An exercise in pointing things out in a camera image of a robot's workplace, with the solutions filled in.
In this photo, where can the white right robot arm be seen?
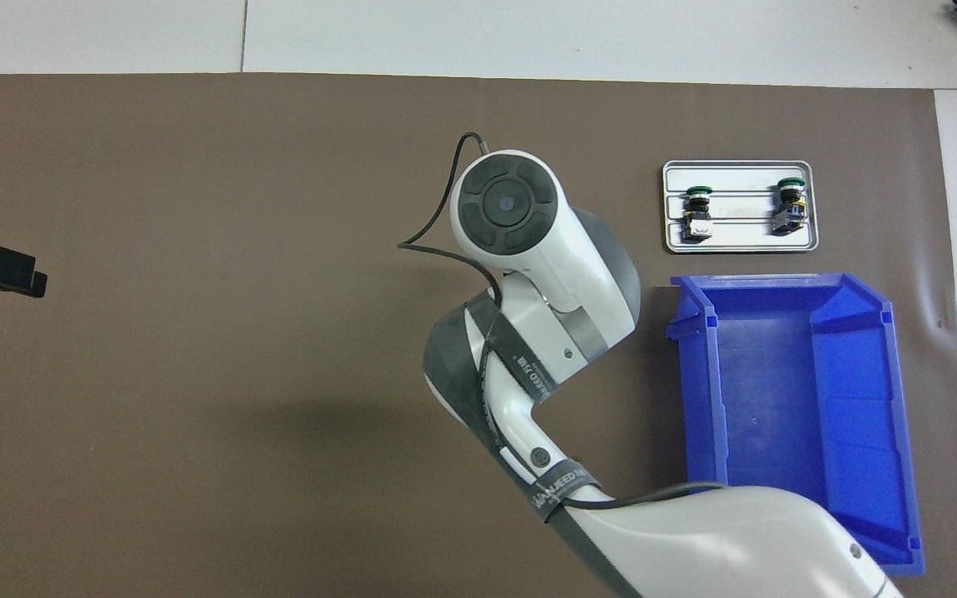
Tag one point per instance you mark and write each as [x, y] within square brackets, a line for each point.
[694, 540]

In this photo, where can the brown table mat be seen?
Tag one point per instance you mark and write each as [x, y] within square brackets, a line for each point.
[196, 415]

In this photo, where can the silver metal tray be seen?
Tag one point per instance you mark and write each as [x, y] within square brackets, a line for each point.
[740, 178]

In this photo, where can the blue plastic storage bin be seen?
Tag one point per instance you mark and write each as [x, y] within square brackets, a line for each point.
[777, 399]

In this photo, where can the green push button switch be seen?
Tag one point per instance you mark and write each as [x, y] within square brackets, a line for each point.
[699, 218]
[787, 212]

